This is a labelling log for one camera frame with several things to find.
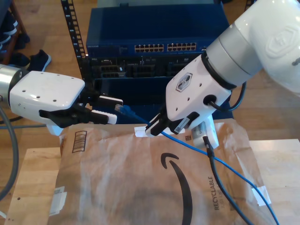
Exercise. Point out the dark sneaker white sole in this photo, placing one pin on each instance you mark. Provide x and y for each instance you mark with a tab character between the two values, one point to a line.
4	38
41	59
9	25
20	59

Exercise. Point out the short white tape piece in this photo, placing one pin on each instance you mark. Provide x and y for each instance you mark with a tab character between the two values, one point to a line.
266	192

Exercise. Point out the wooden shoe rack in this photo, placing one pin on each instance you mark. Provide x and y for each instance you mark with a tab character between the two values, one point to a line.
18	16

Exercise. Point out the dark shoe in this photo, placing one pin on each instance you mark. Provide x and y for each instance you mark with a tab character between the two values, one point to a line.
22	41

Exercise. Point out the black rack shelf tray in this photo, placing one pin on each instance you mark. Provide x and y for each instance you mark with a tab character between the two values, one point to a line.
140	93

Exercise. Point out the black rack server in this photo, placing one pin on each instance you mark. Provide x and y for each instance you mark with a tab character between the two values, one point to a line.
140	68

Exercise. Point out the black open rack frame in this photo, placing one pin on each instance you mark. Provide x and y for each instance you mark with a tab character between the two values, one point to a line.
73	35

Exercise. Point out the white shipping label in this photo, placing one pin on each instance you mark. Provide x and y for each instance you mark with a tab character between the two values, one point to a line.
58	201

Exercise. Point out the blue network switch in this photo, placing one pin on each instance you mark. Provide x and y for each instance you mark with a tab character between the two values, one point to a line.
152	25

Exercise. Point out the long white tape strip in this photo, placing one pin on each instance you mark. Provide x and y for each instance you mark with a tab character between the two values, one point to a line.
140	132

